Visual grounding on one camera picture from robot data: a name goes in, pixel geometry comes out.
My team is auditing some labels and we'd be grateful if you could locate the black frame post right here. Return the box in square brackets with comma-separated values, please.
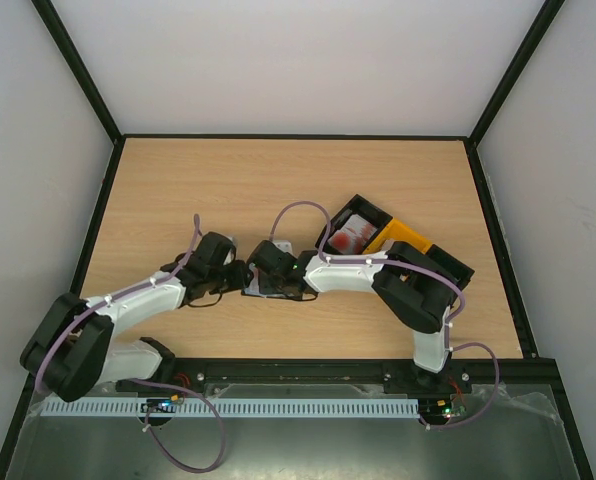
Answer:
[465, 0, 565, 150]

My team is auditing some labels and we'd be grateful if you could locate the black frame post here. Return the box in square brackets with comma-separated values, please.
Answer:
[465, 0, 565, 150]
[30, 0, 125, 144]

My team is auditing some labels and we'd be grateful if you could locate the left controller board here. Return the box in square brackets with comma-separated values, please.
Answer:
[137, 394, 185, 427]

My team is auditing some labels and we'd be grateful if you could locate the black card holder wallet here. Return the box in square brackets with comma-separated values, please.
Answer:
[241, 265, 318, 302]

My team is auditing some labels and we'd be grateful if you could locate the red striped card in tray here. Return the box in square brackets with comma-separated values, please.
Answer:
[327, 214, 377, 255]

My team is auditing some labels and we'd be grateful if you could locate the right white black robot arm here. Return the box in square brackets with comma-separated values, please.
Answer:
[247, 240, 474, 392]

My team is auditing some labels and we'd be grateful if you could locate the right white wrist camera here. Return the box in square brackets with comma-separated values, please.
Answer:
[273, 240, 293, 255]

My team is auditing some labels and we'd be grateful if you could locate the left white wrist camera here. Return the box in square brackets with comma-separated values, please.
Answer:
[223, 236, 238, 265]

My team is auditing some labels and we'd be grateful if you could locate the black tray left compartment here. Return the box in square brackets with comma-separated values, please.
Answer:
[323, 194, 393, 255]

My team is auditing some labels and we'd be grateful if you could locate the yellow tray middle compartment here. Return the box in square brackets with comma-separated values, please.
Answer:
[363, 218, 433, 254]

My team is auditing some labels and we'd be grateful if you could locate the black frame post left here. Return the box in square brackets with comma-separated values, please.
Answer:
[30, 0, 125, 144]

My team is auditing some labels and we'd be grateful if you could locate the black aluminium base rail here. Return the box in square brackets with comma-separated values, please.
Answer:
[30, 355, 562, 396]

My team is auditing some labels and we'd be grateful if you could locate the right controller board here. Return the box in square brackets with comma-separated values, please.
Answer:
[418, 393, 467, 426]

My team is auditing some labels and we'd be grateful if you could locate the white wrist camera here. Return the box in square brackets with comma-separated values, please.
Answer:
[223, 236, 238, 265]
[273, 240, 293, 255]

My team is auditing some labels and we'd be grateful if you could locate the controller board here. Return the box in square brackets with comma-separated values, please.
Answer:
[418, 393, 467, 426]
[137, 394, 185, 427]

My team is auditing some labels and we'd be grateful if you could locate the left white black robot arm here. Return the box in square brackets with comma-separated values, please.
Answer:
[20, 232, 253, 402]

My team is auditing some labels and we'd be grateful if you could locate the light blue slotted cable duct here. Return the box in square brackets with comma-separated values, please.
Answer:
[40, 397, 419, 419]

